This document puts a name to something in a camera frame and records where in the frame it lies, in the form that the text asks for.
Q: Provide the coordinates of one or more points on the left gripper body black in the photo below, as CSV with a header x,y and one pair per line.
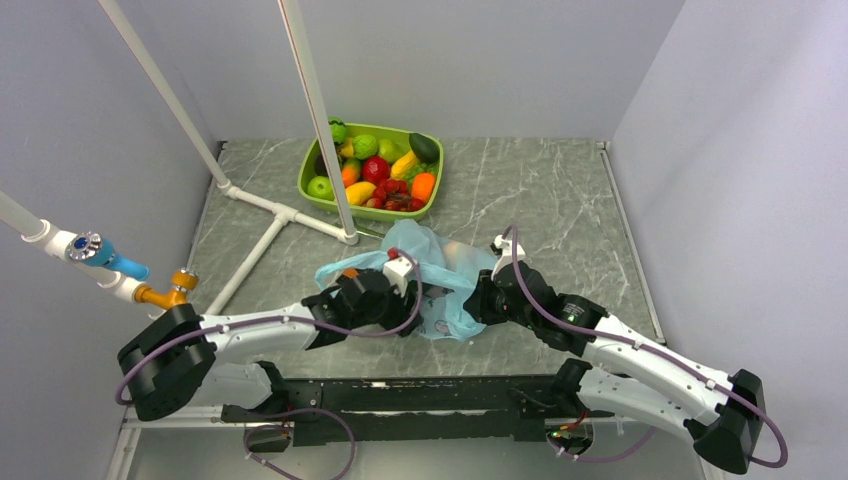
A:
x,y
389,313

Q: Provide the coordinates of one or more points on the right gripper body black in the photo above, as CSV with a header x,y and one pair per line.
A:
x,y
493,305

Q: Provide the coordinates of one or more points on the light blue plastic bag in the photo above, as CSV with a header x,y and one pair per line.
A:
x,y
445,291

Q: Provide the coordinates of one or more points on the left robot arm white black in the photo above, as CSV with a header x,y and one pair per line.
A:
x,y
185,358

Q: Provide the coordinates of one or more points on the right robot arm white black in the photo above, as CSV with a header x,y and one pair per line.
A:
x,y
614,369

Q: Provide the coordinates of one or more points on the fake peach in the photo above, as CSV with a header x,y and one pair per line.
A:
x,y
459,255

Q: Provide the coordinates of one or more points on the yellow fake mango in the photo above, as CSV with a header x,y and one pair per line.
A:
x,y
360,192

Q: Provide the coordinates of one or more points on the red fake strawberry bunch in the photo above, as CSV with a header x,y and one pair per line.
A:
x,y
393,195

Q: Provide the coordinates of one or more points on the green fake apple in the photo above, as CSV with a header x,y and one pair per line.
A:
x,y
321,187

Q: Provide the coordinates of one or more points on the orange fake carrot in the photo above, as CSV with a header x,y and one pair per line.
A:
x,y
423,186

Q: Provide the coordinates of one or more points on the red fake apple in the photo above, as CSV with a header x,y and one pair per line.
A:
x,y
375,170

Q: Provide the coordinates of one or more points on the orange green fake fruit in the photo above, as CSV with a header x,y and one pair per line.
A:
x,y
351,171

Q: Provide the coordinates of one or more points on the yellow fake corn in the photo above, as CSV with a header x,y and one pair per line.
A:
x,y
401,167

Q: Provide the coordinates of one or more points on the green bumpy fake fruit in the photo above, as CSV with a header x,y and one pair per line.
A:
x,y
365,146

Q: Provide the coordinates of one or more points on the fake avocado dark green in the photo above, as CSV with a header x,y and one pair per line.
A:
x,y
424,148

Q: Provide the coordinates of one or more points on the silver wrench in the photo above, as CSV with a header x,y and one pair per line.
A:
x,y
370,233

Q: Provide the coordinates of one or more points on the green plastic fruit basket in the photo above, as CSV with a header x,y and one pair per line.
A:
x,y
393,144

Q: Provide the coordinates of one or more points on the orange brass faucet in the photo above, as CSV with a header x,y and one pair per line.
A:
x,y
183,282

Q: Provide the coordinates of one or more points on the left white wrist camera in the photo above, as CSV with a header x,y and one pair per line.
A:
x,y
399,271

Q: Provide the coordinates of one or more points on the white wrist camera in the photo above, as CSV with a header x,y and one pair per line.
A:
x,y
507,252
399,271

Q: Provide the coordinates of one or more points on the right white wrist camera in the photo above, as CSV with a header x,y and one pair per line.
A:
x,y
507,252

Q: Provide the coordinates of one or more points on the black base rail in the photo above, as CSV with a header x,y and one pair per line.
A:
x,y
393,409

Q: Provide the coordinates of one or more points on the blue handled pipe valve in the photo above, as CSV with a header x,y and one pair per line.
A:
x,y
94,250

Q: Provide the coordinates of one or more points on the white pvc pipe frame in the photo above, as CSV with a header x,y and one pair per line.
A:
x,y
88,144

